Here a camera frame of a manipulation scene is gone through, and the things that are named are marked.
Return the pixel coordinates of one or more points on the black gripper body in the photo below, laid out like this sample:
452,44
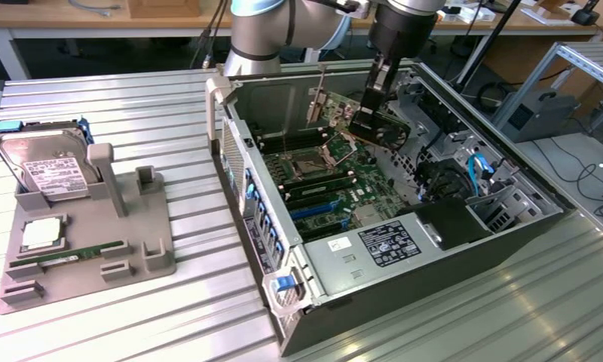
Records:
400,34

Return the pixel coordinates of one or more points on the green graphics card black fan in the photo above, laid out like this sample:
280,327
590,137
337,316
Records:
392,135

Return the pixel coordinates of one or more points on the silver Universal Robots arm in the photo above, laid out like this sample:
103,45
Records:
261,34

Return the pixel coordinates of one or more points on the open metal socket cover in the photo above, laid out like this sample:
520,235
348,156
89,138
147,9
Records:
338,147

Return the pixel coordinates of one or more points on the perforated silver drive cage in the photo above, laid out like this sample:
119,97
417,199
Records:
408,151

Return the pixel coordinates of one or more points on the white black electronics box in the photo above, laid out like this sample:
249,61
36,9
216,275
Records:
474,14

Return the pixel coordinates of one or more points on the black tripod pole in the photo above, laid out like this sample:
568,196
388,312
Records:
488,41

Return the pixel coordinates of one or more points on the green motherboard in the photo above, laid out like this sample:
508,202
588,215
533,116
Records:
377,184

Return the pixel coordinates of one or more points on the CPU socket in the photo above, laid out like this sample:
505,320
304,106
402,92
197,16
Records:
307,166

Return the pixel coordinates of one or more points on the black labelled RAM stick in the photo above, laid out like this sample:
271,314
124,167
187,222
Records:
317,191

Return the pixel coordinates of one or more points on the silver chipset heatsink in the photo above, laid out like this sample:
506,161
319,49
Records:
366,214

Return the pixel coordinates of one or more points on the flat cardboard box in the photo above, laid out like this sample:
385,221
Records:
548,13

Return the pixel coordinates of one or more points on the blue expansion slot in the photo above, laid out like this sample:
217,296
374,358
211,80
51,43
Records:
309,212

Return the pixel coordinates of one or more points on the grey box appliance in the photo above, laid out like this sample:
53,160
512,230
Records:
542,117

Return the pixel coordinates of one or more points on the black desk device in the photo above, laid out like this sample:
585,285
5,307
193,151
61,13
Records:
585,15

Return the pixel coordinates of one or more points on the silver disk bay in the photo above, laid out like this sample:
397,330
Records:
513,211

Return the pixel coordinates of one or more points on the grey power supply unit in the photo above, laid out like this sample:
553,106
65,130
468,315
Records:
346,264

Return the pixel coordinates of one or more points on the blue case latch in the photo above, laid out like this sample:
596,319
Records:
283,283

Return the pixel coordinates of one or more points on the open black PC case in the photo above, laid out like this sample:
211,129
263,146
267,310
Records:
382,309

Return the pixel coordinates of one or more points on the silver hard disk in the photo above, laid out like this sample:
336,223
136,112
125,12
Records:
55,177

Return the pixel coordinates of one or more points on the grey parts rack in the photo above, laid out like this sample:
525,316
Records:
80,226

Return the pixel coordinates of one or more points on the green RAM stick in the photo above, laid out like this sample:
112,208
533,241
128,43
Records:
80,252

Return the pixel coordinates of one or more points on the wooden desk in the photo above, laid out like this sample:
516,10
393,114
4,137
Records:
29,19

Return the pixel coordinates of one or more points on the blue disk carrier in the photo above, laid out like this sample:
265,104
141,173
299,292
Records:
7,126

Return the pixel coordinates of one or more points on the silver CPU chip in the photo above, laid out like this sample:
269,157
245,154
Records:
40,234

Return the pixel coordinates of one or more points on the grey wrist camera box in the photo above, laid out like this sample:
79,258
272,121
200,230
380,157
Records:
354,8

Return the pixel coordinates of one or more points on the black plastic duct cover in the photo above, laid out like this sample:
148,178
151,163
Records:
448,222

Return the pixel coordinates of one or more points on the aluminium profile frame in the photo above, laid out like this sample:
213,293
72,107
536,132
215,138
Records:
584,56

